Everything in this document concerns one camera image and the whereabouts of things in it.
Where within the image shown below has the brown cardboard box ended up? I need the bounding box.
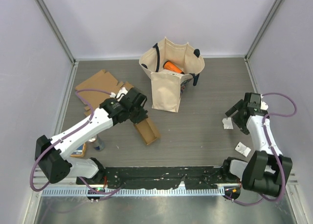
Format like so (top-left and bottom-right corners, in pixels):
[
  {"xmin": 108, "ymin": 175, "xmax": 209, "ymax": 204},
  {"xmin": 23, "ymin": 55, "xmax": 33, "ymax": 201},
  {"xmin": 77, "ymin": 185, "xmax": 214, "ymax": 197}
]
[{"xmin": 134, "ymin": 117, "xmax": 161, "ymax": 145}]

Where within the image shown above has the white snack packet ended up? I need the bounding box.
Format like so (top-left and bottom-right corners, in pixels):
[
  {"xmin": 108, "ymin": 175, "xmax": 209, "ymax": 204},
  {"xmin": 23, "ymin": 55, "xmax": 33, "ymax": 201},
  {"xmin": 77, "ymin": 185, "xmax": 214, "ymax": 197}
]
[{"xmin": 222, "ymin": 117, "xmax": 233, "ymax": 130}]

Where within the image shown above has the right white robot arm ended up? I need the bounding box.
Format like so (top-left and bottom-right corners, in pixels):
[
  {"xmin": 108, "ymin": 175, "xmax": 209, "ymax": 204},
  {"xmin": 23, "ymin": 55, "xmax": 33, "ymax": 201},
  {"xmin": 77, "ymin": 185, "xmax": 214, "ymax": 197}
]
[{"xmin": 221, "ymin": 92, "xmax": 293, "ymax": 202}]

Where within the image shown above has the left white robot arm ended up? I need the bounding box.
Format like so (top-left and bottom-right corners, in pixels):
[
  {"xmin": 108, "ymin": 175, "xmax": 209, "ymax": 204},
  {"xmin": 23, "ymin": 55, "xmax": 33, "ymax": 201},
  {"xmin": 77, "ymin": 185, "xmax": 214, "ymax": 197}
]
[{"xmin": 35, "ymin": 88, "xmax": 148, "ymax": 184}]

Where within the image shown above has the yellow blue snack box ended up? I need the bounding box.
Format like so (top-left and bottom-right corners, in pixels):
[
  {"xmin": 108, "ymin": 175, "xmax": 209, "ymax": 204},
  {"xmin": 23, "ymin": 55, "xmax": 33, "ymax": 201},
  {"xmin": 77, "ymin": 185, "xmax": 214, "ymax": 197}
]
[{"xmin": 70, "ymin": 143, "xmax": 87, "ymax": 158}]

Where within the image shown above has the flat cardboard sheet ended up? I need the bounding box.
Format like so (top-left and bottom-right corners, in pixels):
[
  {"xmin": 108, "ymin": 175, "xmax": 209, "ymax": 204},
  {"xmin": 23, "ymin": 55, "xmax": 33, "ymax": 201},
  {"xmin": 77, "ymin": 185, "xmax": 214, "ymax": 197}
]
[{"xmin": 75, "ymin": 69, "xmax": 133, "ymax": 109}]

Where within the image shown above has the beige canvas tote bag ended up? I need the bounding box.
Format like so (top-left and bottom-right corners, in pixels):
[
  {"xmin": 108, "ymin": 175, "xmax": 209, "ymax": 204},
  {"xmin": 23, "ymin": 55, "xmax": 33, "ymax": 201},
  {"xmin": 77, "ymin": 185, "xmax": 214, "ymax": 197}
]
[{"xmin": 139, "ymin": 38, "xmax": 205, "ymax": 112}]

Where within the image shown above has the orange bottle in bag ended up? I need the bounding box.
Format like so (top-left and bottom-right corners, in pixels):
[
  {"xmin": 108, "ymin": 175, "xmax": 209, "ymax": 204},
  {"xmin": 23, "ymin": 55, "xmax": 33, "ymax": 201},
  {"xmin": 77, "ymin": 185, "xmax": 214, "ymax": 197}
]
[{"xmin": 163, "ymin": 61, "xmax": 184, "ymax": 74}]

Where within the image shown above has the silver blue drink can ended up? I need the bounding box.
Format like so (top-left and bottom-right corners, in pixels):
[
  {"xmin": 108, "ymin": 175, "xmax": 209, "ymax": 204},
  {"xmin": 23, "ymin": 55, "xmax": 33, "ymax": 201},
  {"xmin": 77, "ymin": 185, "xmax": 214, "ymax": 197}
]
[{"xmin": 88, "ymin": 135, "xmax": 105, "ymax": 151}]

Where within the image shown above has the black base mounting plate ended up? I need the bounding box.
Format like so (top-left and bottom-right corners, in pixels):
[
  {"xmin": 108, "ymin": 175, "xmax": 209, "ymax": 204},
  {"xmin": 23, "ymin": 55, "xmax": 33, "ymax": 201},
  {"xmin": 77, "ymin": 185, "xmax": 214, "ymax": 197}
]
[{"xmin": 86, "ymin": 166, "xmax": 240, "ymax": 190}]

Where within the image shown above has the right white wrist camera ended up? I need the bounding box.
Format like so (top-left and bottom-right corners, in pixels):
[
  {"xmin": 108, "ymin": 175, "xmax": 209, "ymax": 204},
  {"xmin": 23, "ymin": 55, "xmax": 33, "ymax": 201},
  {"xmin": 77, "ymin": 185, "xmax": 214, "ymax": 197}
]
[{"xmin": 260, "ymin": 100, "xmax": 268, "ymax": 111}]

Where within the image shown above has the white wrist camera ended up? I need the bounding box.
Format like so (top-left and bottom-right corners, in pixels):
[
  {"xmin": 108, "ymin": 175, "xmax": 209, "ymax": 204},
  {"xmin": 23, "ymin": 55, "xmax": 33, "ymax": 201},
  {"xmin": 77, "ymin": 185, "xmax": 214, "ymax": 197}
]
[
  {"xmin": 260, "ymin": 100, "xmax": 268, "ymax": 111},
  {"xmin": 110, "ymin": 87, "xmax": 128, "ymax": 101}
]

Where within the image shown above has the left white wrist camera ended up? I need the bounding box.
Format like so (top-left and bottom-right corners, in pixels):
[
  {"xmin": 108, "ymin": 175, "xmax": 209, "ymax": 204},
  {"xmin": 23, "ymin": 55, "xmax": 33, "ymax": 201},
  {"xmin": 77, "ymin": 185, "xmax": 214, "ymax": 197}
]
[{"xmin": 110, "ymin": 87, "xmax": 128, "ymax": 101}]

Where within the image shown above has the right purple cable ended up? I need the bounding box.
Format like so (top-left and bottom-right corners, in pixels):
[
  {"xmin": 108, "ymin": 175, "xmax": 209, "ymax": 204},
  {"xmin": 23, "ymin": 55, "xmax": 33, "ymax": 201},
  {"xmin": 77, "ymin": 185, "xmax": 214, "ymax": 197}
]
[{"xmin": 224, "ymin": 92, "xmax": 298, "ymax": 206}]

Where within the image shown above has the slotted cable duct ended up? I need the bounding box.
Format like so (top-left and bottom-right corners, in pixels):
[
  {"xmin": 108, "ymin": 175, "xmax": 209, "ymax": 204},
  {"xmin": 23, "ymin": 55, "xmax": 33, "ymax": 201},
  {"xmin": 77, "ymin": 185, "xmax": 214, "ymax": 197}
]
[{"xmin": 41, "ymin": 186, "xmax": 225, "ymax": 197}]

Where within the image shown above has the right aluminium frame post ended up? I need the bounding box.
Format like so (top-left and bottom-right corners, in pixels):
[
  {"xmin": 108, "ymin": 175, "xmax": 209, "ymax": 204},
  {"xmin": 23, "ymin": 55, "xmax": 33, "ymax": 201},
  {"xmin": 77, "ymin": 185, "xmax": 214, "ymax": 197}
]
[{"xmin": 245, "ymin": 0, "xmax": 284, "ymax": 62}]

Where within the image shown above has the aluminium frame post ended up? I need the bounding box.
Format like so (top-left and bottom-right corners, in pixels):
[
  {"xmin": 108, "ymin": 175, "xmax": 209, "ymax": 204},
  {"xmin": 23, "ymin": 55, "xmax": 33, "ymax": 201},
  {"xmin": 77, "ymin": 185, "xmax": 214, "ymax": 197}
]
[
  {"xmin": 34, "ymin": 0, "xmax": 76, "ymax": 65},
  {"xmin": 245, "ymin": 0, "xmax": 284, "ymax": 62}
]

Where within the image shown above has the left aluminium frame post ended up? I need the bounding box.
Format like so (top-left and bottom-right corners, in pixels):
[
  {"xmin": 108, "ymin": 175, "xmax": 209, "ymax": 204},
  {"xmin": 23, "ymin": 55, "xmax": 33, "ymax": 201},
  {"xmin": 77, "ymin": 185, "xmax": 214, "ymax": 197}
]
[{"xmin": 34, "ymin": 0, "xmax": 76, "ymax": 65}]

